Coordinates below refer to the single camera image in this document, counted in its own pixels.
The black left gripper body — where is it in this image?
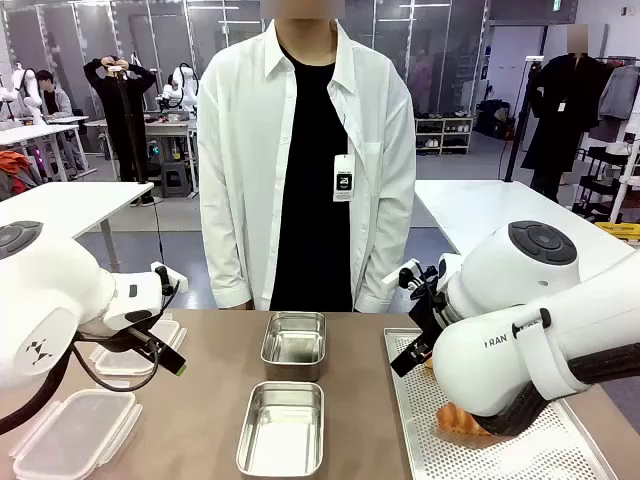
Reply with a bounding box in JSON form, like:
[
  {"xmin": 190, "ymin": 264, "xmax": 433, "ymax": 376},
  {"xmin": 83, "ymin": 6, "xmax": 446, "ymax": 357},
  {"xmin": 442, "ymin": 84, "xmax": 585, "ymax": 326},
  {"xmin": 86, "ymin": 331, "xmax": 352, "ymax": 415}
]
[{"xmin": 74, "ymin": 312, "xmax": 169, "ymax": 354}]

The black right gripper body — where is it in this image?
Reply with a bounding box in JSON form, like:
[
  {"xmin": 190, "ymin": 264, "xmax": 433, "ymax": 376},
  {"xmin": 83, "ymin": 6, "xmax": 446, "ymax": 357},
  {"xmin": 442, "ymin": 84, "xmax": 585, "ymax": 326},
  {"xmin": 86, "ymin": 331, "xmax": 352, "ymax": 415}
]
[{"xmin": 399, "ymin": 267, "xmax": 454, "ymax": 346}]

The golden brown croissant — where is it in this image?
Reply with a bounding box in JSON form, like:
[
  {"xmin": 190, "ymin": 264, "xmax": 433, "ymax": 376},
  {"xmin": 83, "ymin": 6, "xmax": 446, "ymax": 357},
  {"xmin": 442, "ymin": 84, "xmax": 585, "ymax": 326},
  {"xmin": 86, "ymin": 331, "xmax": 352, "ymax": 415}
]
[{"xmin": 433, "ymin": 399, "xmax": 497, "ymax": 440}]

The clear plastic clip lid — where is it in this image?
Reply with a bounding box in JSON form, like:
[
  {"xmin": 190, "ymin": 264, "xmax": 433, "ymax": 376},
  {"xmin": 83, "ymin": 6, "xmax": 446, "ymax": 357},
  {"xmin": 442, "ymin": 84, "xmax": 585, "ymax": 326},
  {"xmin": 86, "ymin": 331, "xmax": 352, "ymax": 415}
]
[
  {"xmin": 9, "ymin": 388, "xmax": 144, "ymax": 480},
  {"xmin": 88, "ymin": 313, "xmax": 189, "ymax": 377}
]

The rectangular steel container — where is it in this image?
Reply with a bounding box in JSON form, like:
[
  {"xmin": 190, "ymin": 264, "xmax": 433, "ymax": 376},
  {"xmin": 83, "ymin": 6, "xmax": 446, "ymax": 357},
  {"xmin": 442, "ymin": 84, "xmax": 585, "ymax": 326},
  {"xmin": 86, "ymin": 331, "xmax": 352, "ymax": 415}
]
[
  {"xmin": 235, "ymin": 381, "xmax": 326, "ymax": 479},
  {"xmin": 260, "ymin": 310, "xmax": 328, "ymax": 383}
]

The perforated metal baking tray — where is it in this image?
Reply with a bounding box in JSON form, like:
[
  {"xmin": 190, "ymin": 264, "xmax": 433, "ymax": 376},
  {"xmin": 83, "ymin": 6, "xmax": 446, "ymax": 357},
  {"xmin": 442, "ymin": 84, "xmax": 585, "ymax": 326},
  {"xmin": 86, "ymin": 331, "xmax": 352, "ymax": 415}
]
[{"xmin": 383, "ymin": 327, "xmax": 620, "ymax": 480}]

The white side table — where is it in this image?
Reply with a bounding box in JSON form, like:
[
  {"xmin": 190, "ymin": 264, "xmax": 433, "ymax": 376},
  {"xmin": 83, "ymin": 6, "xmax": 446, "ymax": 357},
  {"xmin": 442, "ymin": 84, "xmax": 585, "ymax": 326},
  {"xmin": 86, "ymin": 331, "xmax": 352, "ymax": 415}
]
[
  {"xmin": 0, "ymin": 180, "xmax": 155, "ymax": 274},
  {"xmin": 413, "ymin": 178, "xmax": 636, "ymax": 281}
]

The white hanging name tag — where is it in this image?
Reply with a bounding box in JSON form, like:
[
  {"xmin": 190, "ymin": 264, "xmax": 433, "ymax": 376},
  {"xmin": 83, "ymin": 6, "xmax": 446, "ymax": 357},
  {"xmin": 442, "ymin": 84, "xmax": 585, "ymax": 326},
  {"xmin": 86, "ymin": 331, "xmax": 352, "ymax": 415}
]
[{"xmin": 332, "ymin": 154, "xmax": 356, "ymax": 203}]

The grey step stool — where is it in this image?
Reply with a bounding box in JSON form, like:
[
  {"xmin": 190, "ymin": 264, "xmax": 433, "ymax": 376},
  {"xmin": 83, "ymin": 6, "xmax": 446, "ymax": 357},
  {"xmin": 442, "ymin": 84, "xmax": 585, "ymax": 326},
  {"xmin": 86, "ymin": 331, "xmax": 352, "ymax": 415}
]
[{"xmin": 160, "ymin": 162, "xmax": 194, "ymax": 199}]

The white shoe rack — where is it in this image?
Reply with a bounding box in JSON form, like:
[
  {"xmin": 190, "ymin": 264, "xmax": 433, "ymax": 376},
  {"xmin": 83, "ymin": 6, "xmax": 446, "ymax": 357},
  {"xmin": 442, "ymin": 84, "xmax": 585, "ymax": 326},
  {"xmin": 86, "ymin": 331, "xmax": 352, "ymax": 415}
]
[{"xmin": 413, "ymin": 116, "xmax": 474, "ymax": 156}]

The black stand pole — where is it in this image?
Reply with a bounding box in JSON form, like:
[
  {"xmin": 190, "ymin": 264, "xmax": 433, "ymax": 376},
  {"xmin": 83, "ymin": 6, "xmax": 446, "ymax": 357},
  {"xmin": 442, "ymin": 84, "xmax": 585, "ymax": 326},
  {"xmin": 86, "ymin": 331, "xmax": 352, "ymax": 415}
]
[{"xmin": 503, "ymin": 55, "xmax": 545, "ymax": 183}]

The black bags pile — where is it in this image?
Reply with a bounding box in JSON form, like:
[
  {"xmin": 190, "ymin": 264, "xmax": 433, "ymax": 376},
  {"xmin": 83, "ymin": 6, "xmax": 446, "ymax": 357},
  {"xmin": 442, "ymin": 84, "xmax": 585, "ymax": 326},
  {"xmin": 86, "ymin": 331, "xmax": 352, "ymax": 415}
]
[{"xmin": 474, "ymin": 98, "xmax": 517, "ymax": 141}]

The yellow black striped box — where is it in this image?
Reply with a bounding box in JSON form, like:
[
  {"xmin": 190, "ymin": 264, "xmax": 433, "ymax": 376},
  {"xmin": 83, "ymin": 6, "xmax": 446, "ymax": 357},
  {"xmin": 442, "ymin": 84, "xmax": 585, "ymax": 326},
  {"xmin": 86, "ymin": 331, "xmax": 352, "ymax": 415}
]
[{"xmin": 593, "ymin": 222, "xmax": 640, "ymax": 247}]

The orange cloth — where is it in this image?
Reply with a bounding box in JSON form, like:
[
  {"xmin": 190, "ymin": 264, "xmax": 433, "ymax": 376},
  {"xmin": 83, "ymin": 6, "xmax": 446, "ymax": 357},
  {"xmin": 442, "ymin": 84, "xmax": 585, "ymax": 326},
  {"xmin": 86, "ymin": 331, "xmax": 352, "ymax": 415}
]
[{"xmin": 0, "ymin": 149, "xmax": 44, "ymax": 202}]

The grey background workbench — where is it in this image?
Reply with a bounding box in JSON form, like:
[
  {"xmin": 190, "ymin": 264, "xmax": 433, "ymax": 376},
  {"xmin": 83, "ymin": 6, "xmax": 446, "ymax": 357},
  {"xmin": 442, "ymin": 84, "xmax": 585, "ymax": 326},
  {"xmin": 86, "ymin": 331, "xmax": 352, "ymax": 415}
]
[{"xmin": 97, "ymin": 115, "xmax": 200, "ymax": 182}]

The person in white shirt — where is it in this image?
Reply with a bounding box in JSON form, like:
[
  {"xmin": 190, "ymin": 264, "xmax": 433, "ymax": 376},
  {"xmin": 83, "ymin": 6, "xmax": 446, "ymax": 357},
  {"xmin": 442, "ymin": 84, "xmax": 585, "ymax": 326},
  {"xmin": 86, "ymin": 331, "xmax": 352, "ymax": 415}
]
[{"xmin": 197, "ymin": 0, "xmax": 417, "ymax": 314}]

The white background desk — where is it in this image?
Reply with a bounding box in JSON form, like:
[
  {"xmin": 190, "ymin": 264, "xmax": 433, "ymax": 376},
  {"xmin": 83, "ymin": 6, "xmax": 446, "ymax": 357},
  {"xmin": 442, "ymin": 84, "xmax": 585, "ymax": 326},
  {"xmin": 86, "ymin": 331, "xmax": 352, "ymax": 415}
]
[{"xmin": 0, "ymin": 115, "xmax": 97, "ymax": 182}]

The person in black clothes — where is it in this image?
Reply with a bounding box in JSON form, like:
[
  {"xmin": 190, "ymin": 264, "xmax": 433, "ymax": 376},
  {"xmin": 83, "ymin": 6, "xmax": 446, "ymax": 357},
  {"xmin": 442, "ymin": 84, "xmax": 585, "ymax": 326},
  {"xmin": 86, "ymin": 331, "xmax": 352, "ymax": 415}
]
[{"xmin": 83, "ymin": 56, "xmax": 158, "ymax": 207}]

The mannequin in black coat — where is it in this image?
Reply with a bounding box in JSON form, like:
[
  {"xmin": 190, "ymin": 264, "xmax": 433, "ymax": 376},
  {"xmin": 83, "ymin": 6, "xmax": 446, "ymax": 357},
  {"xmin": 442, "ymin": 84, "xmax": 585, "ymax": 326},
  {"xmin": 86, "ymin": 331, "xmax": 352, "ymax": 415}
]
[{"xmin": 519, "ymin": 23, "xmax": 615, "ymax": 202}]

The seated person in grey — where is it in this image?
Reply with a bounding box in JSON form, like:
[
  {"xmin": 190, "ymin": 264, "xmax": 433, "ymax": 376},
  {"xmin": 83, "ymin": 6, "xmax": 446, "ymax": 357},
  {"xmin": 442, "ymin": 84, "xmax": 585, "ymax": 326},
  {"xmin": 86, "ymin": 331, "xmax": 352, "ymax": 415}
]
[{"xmin": 35, "ymin": 69, "xmax": 84, "ymax": 177}]

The grey hanging jacket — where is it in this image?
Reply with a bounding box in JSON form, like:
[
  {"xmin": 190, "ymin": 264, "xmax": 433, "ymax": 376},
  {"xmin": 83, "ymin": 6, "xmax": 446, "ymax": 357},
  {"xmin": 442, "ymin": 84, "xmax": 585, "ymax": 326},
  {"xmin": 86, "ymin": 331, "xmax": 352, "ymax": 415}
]
[{"xmin": 597, "ymin": 63, "xmax": 640, "ymax": 142}]

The thin black cable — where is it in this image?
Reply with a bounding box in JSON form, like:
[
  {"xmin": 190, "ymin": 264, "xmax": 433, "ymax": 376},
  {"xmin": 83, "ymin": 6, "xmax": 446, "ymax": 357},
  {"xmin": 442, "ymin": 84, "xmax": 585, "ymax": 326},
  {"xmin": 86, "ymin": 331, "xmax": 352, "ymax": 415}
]
[{"xmin": 72, "ymin": 279, "xmax": 181, "ymax": 392}]

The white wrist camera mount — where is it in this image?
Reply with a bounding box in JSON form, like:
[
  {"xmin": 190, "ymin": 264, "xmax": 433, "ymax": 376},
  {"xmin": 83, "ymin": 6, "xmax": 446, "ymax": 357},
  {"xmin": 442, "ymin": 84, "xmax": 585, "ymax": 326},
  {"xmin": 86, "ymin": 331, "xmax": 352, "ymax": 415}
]
[
  {"xmin": 149, "ymin": 260, "xmax": 190, "ymax": 294},
  {"xmin": 382, "ymin": 258, "xmax": 424, "ymax": 290}
]

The black cable sleeve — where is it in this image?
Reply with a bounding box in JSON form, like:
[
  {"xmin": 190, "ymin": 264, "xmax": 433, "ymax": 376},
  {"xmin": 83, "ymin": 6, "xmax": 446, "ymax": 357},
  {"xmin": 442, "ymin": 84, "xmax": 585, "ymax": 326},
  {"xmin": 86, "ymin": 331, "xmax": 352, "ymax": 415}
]
[
  {"xmin": 0, "ymin": 344, "xmax": 76, "ymax": 436},
  {"xmin": 474, "ymin": 339, "xmax": 640, "ymax": 437}
]

